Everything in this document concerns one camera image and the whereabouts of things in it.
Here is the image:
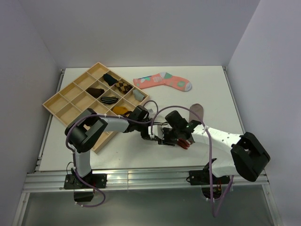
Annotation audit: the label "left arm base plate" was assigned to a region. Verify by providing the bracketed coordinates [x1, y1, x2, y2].
[63, 174, 107, 190]

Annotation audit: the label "aluminium frame rail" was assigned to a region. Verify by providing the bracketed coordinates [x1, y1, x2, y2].
[22, 166, 270, 193]

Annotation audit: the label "mustard yellow rolled sock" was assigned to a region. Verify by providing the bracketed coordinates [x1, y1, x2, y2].
[112, 106, 132, 117]

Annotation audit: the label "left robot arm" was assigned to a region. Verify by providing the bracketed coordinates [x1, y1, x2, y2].
[65, 106, 151, 188]

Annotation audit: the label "brown argyle rolled sock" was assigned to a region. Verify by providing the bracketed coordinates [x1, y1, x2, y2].
[114, 81, 133, 94]

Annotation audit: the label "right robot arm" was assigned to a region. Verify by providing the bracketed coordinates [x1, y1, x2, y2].
[149, 111, 270, 184]

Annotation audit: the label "taupe sock with red stripes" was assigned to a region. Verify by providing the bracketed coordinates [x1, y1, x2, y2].
[177, 104, 204, 150]

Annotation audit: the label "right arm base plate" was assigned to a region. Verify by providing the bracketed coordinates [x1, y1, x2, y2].
[186, 169, 230, 186]

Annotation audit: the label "pink patterned sock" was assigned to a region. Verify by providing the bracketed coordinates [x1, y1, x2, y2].
[133, 72, 192, 92]

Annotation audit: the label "dark brown rolled sock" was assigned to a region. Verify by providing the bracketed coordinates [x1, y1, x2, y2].
[86, 87, 105, 98]

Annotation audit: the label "black white striped rolled sock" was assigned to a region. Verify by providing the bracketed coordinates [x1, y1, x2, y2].
[100, 97, 119, 105]

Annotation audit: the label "dark teal rolled sock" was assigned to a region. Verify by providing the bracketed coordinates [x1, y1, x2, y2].
[103, 73, 118, 86]

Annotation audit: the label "wooden divided tray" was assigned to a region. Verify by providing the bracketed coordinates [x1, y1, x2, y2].
[43, 63, 150, 148]

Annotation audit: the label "grey rolled sock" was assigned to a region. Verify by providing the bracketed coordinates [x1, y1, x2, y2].
[133, 89, 145, 102]

